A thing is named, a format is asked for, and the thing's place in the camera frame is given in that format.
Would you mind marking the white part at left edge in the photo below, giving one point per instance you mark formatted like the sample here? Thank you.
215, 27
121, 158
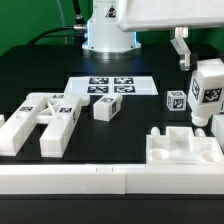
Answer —
2, 120

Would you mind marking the white part at edge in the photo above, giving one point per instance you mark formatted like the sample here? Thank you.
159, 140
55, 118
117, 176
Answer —
2, 120
217, 129

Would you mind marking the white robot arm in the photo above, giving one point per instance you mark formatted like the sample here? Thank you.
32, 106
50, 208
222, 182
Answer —
112, 28

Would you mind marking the white sheet with four tags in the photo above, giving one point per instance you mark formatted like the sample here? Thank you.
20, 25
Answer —
124, 85

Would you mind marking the white front rail fixture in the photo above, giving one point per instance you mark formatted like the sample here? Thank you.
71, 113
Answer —
106, 179

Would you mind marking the white right tagged cube block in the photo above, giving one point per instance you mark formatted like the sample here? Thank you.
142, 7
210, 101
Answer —
222, 108

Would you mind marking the white chair seat part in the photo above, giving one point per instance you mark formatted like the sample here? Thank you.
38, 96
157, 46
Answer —
182, 146

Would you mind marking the white chair back frame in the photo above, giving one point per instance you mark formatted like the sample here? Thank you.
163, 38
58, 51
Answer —
57, 111

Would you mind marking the white part at right edge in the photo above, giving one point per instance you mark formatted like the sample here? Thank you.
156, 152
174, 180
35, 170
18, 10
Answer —
217, 129

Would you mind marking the white tagged cube block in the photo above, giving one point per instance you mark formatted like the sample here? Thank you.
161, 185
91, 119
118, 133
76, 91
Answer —
176, 100
222, 108

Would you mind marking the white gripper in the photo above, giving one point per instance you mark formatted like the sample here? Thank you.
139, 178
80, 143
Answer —
144, 15

